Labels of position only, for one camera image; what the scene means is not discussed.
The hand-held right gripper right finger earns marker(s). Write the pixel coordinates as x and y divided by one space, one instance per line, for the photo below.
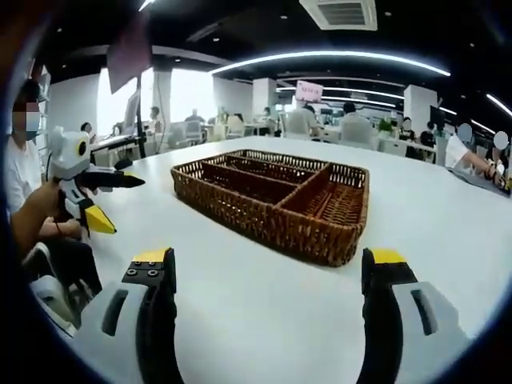
384 320

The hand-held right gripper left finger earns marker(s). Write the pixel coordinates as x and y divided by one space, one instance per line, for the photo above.
156 320

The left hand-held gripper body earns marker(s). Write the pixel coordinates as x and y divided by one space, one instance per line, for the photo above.
68 152

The brown wicker storage slots tray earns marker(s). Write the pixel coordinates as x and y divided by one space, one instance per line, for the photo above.
320 208

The small black pouch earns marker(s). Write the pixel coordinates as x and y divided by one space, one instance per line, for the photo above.
123 164

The black monitor stand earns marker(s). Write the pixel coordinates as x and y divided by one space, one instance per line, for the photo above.
140 140

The computer monitor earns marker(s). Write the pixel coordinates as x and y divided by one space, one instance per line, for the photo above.
132 110

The white armchair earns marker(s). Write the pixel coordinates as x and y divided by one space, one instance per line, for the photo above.
52 296

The hanging dark display panel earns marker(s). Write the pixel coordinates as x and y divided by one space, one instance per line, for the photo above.
130 60

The dark cloth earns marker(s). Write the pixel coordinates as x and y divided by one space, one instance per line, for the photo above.
476 182

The straight ceiling light strip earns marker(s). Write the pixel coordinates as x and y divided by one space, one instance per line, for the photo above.
146 5

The group of white office chairs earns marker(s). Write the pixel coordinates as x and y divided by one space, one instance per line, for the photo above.
358 134

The green potted plant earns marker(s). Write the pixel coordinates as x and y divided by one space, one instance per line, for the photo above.
386 127

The pink sign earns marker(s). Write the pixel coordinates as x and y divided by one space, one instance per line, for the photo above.
310 90

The curved ceiling light strip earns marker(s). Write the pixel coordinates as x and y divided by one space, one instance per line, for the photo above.
320 54

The ceiling air conditioner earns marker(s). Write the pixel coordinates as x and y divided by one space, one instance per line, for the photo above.
340 14

